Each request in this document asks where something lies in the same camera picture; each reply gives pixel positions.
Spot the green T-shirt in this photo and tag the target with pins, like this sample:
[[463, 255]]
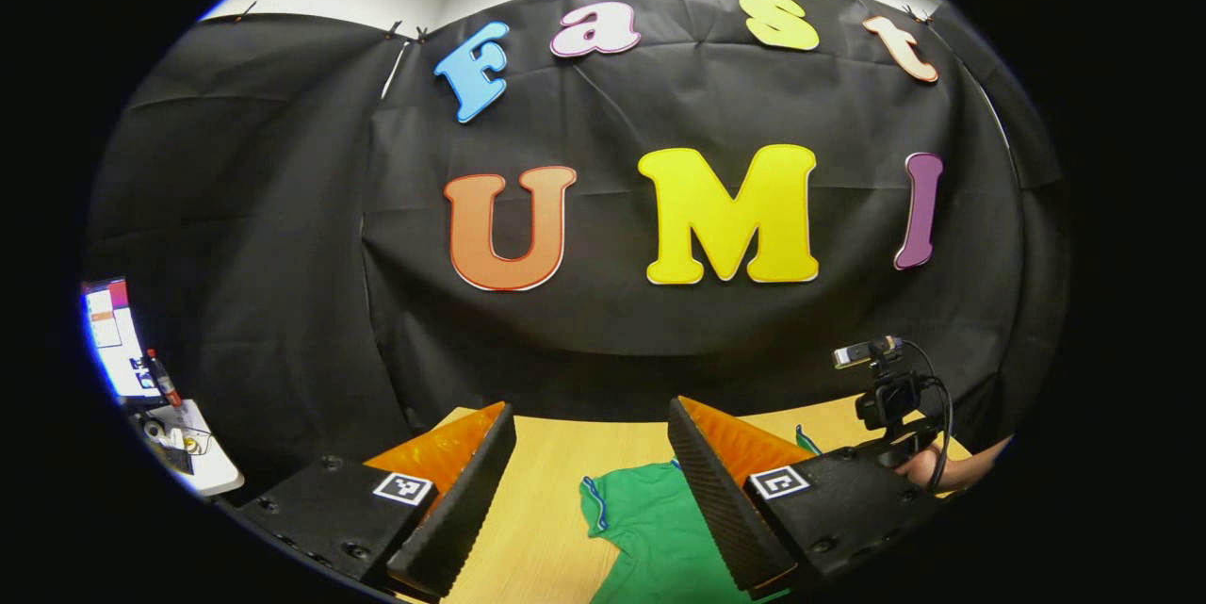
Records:
[[650, 529]]

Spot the red marker pen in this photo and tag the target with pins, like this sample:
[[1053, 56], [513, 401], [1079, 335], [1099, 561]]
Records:
[[162, 383]]

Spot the computer monitor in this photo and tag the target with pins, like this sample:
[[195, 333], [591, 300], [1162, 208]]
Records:
[[113, 340]]

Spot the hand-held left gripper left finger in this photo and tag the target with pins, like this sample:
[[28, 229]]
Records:
[[466, 505]]

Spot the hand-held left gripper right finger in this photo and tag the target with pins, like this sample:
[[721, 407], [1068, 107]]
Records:
[[721, 510]]

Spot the white side desk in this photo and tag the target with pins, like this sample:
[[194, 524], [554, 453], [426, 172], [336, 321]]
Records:
[[221, 472]]

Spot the black backdrop cloth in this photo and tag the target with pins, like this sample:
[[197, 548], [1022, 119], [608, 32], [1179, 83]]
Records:
[[283, 208]]

